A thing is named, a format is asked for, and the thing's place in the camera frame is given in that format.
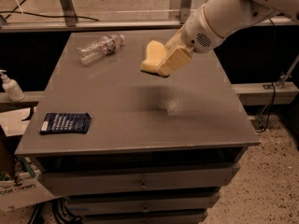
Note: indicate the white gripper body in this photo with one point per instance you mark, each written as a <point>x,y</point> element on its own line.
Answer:
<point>198,32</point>

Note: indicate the white cardboard box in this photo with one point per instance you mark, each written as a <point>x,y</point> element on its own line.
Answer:
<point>28,192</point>

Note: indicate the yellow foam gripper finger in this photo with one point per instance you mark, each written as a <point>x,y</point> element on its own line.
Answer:
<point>173,60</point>
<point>176,42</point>

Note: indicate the yellow sponge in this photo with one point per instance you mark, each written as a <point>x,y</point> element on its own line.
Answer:
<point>155,54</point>

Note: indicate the dark blue snack packet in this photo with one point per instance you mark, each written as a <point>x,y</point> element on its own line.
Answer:
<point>55,123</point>

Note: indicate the grey drawer cabinet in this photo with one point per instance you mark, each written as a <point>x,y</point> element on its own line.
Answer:
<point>158,150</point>

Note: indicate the white pump dispenser bottle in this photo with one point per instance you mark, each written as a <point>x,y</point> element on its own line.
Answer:
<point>11,87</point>

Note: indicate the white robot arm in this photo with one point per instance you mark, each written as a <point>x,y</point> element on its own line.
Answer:
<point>213,22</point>

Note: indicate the clear plastic water bottle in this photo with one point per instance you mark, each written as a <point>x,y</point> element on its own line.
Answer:
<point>99,48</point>

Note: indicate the metal frame rail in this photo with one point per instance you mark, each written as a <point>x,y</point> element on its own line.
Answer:
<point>45,15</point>

